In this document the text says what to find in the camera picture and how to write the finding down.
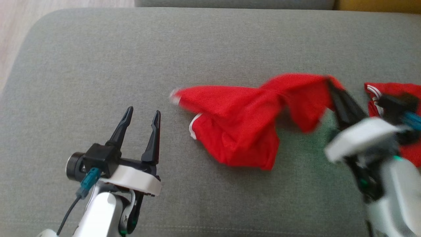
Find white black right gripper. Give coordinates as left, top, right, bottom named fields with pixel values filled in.
left=324, top=80, right=408, bottom=163

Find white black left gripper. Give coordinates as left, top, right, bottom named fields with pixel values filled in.
left=105, top=106, right=162, bottom=197

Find red jersey with white sleeves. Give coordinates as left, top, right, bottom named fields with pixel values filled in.
left=363, top=82, right=421, bottom=168

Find red shorts with white stripes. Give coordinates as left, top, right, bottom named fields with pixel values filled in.
left=169, top=73, right=346, bottom=171

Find grey sofa seat cushion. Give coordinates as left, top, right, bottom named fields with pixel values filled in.
left=0, top=7, right=421, bottom=237

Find yellow sofa back cushion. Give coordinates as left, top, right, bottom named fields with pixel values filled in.
left=335, top=0, right=421, bottom=14

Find grey sofa back cushion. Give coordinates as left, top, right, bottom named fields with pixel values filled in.
left=134, top=0, right=336, bottom=10

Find right arm black cable teal plug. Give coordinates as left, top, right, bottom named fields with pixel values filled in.
left=402, top=111, right=421, bottom=131

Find arm black cable teal plug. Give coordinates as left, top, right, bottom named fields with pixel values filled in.
left=57, top=167, right=101, bottom=236
left=402, top=111, right=421, bottom=131

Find left arm black cable teal plug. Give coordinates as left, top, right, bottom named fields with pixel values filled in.
left=57, top=167, right=101, bottom=236

